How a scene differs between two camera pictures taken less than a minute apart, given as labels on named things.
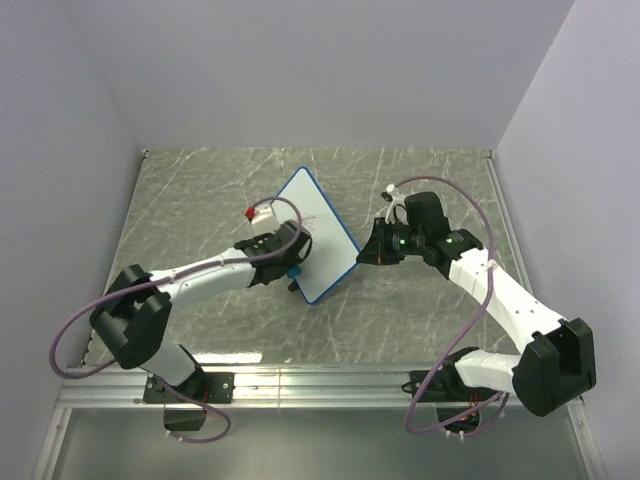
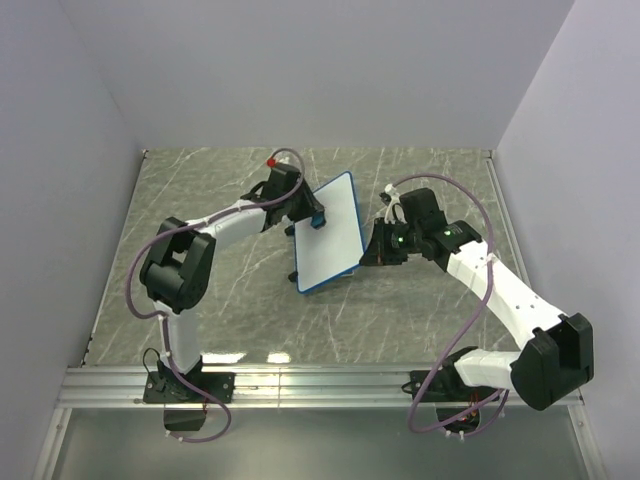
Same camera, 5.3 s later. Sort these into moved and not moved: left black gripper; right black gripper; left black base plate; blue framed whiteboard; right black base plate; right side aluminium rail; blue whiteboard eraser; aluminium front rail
Moved: blue framed whiteboard; left black gripper; blue whiteboard eraser
Not moved: left black base plate; aluminium front rail; right black gripper; right side aluminium rail; right black base plate
